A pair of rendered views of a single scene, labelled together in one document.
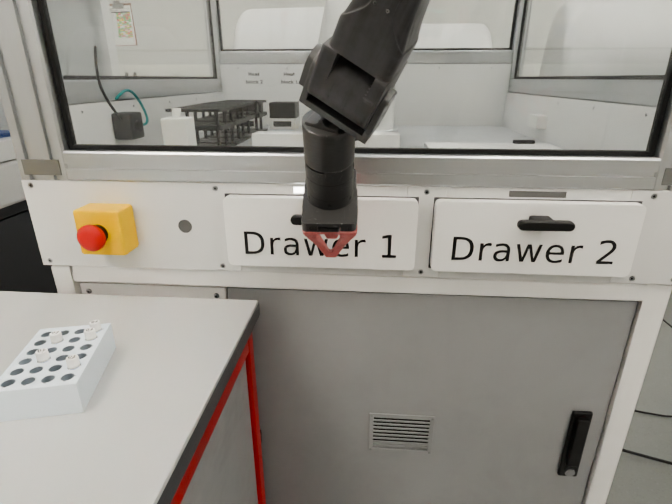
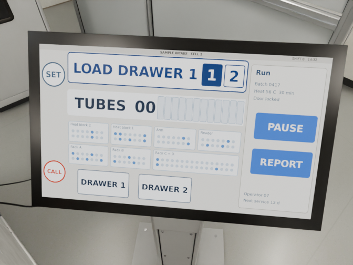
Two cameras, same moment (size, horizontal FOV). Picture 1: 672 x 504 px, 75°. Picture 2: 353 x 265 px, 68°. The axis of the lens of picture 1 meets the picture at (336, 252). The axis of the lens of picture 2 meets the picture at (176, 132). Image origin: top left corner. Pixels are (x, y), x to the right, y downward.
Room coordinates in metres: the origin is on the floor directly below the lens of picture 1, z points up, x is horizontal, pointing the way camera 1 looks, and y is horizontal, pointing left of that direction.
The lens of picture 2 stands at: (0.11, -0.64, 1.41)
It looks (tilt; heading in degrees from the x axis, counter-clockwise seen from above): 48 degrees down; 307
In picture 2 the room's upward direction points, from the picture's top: straight up
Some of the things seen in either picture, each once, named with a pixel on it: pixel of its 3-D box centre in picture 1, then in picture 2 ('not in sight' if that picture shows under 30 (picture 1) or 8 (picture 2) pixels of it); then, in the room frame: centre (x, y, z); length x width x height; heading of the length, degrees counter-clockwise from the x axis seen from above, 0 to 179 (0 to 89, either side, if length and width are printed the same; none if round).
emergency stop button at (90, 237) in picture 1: (93, 236); not in sight; (0.61, 0.36, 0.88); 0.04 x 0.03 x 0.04; 86
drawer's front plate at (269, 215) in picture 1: (320, 232); not in sight; (0.64, 0.02, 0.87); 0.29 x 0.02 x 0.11; 86
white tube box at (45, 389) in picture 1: (60, 367); not in sight; (0.43, 0.32, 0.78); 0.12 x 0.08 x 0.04; 10
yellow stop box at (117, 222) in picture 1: (106, 229); not in sight; (0.65, 0.35, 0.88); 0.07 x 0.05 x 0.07; 86
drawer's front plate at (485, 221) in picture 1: (532, 238); not in sight; (0.61, -0.29, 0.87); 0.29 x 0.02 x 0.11; 86
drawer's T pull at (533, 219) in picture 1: (542, 222); not in sight; (0.59, -0.29, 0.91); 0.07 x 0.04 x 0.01; 86
